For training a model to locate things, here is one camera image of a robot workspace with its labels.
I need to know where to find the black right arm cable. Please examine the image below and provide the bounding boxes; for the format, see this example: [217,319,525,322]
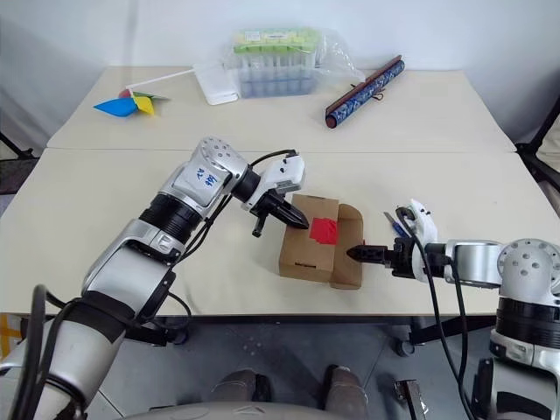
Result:
[395,206,479,420]

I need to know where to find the blue utility cutter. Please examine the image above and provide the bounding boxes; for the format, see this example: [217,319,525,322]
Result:
[383,211,411,240]

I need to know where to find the cream cushion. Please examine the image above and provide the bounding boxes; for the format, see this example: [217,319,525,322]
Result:
[534,130,560,174]

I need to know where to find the colourful paper pinwheel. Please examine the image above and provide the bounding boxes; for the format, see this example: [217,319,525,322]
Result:
[92,69,197,119]

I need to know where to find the black tripod stand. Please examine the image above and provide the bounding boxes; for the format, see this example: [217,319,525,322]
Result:
[514,93,560,186]

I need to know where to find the clear plastic bag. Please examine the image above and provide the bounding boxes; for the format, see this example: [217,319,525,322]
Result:
[217,26,367,100]

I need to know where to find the yellow floor object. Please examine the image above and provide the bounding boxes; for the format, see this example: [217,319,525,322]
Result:
[0,311,24,352]

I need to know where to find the blue patterned rolled scroll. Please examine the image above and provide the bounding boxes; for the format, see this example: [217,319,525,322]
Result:
[324,53,406,130]

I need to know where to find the white flat plastic case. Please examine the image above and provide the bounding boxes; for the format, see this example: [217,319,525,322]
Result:
[192,62,241,107]

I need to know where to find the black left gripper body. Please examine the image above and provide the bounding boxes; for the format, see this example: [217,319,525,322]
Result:
[249,189,286,221]

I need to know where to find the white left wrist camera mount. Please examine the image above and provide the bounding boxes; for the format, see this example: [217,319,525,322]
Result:
[240,152,306,212]

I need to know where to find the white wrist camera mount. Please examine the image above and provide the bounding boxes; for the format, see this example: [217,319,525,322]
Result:
[395,198,439,282]
[240,152,306,212]

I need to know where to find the brown cardboard box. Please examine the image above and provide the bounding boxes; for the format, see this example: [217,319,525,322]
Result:
[277,192,366,291]

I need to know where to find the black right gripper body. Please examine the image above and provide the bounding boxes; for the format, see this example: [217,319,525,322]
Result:
[385,237,417,278]

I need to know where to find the metal floor bracket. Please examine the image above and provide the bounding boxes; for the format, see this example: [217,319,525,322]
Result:
[393,379,428,420]

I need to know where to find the dark rounded shape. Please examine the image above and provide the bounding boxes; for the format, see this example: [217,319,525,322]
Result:
[211,368,270,407]
[323,364,369,409]

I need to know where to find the black stand legs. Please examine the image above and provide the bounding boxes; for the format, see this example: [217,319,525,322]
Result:
[0,128,36,162]

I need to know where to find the green-lidded test tube pack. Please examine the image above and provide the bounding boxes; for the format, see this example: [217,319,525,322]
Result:
[230,27,319,99]

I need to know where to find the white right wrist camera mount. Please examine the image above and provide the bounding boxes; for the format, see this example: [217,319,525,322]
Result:
[395,198,439,282]

